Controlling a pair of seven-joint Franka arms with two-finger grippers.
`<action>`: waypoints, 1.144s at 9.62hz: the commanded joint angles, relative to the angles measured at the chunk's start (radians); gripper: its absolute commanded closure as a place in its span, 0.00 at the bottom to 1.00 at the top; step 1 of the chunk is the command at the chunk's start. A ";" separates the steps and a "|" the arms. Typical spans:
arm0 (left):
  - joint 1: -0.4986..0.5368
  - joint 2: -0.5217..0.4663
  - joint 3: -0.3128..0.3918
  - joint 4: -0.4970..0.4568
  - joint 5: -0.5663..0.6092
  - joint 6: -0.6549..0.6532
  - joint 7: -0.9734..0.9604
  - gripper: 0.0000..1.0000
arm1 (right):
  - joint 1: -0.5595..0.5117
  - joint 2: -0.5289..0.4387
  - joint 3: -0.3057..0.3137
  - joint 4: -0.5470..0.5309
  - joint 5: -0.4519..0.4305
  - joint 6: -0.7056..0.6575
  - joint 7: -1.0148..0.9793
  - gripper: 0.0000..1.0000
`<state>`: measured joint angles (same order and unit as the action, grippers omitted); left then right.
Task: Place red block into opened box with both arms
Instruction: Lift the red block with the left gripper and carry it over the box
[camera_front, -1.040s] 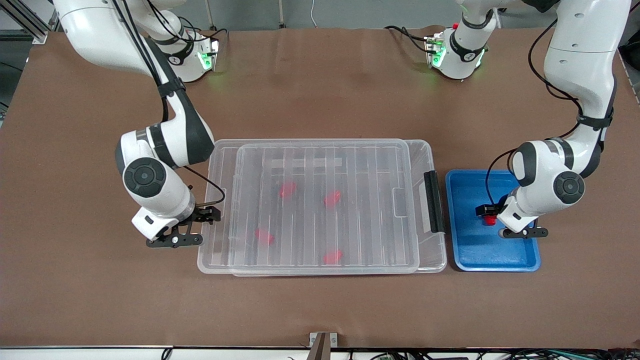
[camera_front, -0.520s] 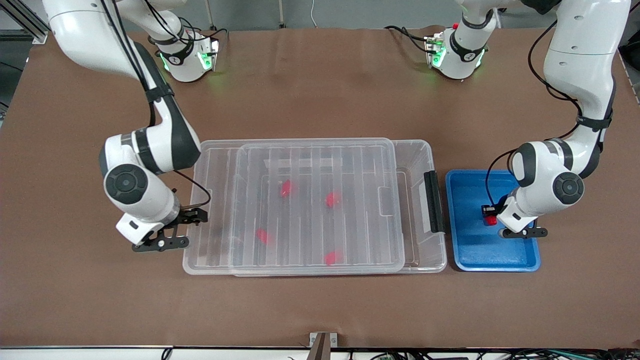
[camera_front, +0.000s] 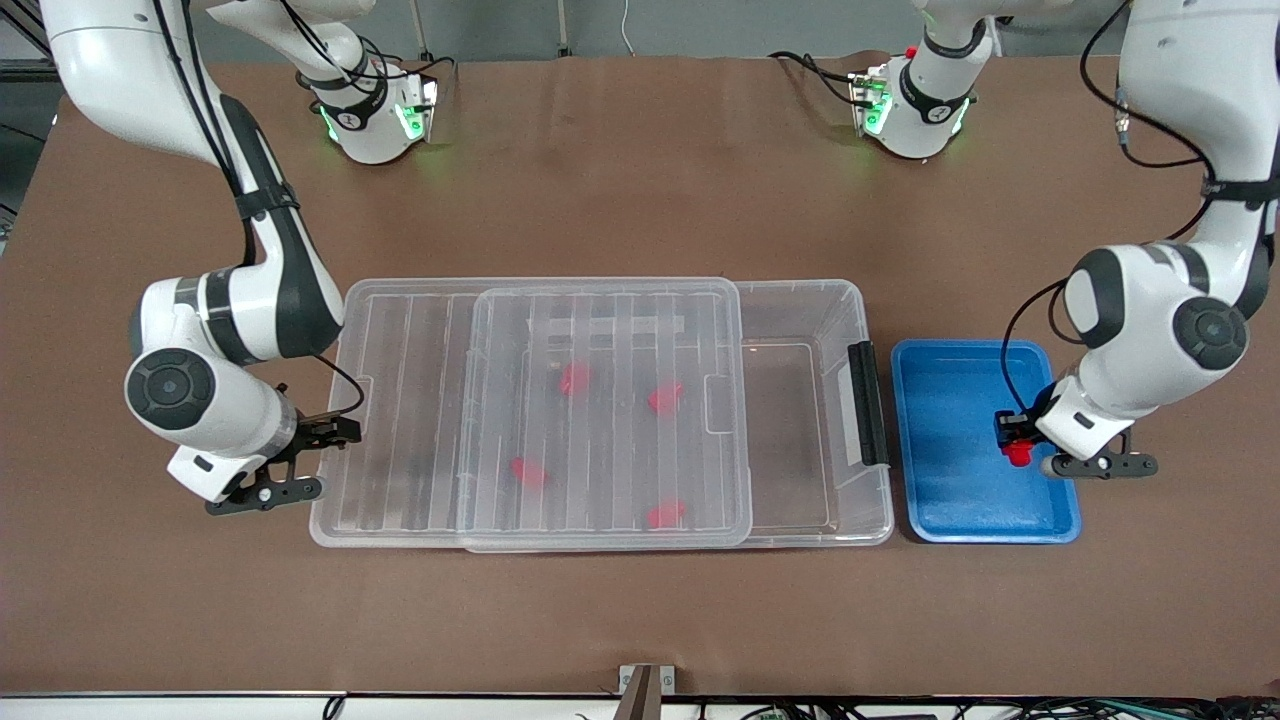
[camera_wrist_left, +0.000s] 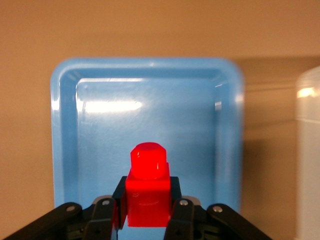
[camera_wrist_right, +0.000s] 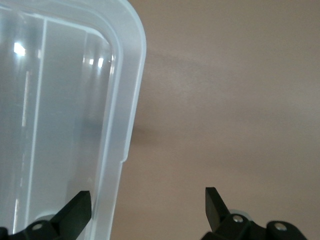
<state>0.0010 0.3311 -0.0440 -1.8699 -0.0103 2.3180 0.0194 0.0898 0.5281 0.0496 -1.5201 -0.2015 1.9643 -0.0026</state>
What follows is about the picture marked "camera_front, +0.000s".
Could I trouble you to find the clear plastic box lid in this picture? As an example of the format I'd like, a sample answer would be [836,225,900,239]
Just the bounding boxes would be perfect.
[310,278,753,552]

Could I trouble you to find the clear plastic storage box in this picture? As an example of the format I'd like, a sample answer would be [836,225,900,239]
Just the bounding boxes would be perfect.
[465,278,894,551]

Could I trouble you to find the blue plastic tray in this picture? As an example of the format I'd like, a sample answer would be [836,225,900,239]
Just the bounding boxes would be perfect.
[890,339,1083,545]

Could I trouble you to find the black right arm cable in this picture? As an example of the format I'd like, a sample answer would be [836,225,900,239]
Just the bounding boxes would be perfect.
[150,0,367,419]

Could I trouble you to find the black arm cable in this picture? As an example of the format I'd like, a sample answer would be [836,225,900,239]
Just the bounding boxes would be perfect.
[150,0,367,419]
[1000,0,1216,416]

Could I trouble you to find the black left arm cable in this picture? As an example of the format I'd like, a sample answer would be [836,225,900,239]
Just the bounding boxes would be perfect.
[1000,0,1216,416]

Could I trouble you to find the black box latch handle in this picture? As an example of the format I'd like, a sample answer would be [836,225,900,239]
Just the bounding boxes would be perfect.
[848,341,890,468]

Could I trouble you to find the black base power cable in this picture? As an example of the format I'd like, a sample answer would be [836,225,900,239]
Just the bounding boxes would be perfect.
[768,50,866,106]
[380,52,459,83]

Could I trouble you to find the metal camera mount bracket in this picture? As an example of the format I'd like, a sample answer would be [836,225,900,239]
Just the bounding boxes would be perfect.
[618,665,676,720]

